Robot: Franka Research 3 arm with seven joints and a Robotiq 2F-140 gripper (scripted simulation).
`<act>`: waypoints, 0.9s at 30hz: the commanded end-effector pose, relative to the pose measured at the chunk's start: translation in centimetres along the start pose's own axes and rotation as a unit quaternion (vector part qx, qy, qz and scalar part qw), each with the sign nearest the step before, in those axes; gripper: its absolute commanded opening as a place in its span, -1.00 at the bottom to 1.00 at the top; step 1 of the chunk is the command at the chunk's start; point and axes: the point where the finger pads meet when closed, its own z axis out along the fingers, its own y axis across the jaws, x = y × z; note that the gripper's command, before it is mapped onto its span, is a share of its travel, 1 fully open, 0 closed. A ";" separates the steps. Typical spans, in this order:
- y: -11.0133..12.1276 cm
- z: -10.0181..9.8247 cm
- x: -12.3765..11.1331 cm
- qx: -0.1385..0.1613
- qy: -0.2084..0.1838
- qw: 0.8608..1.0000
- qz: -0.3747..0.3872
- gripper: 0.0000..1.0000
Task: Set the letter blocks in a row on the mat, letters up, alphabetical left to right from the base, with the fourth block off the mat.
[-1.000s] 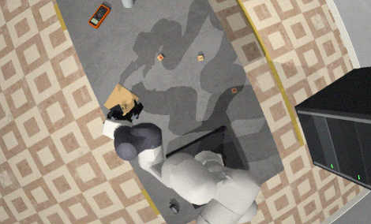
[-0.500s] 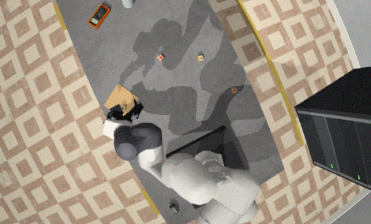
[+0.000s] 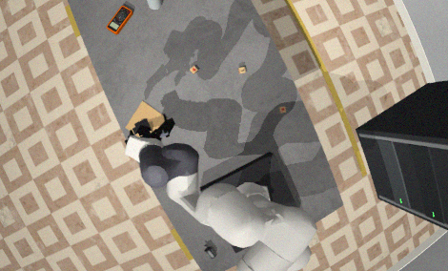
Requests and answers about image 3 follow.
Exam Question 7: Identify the orange multimeter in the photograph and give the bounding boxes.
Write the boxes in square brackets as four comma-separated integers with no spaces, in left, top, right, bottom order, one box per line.
[107,6,133,34]

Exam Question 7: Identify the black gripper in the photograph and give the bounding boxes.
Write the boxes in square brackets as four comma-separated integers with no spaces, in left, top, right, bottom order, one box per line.
[128,114,174,141]

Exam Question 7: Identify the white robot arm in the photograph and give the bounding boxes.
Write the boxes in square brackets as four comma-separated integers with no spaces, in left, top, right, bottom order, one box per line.
[125,118,317,271]

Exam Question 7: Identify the orange mat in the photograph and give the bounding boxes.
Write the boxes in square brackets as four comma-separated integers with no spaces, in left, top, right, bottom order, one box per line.
[126,101,164,131]

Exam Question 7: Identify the white bottle with blue cap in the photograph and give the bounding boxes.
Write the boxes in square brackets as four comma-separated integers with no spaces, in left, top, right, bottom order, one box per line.
[147,0,162,10]

